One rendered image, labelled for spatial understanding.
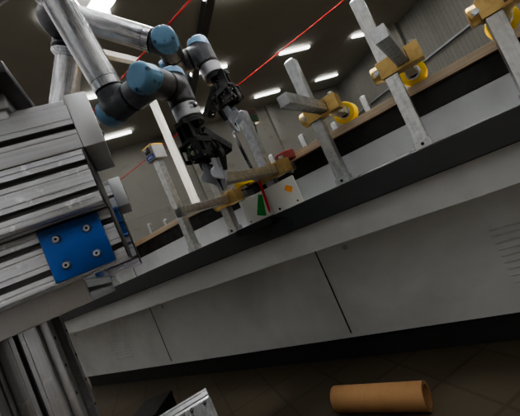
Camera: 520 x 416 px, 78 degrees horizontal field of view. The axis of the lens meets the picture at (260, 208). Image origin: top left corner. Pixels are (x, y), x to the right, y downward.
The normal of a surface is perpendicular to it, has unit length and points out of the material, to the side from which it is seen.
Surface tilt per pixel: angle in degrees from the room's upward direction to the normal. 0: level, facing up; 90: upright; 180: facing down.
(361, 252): 90
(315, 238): 90
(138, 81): 90
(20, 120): 90
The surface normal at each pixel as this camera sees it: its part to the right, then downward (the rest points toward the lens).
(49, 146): 0.30, -0.18
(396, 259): -0.53, 0.18
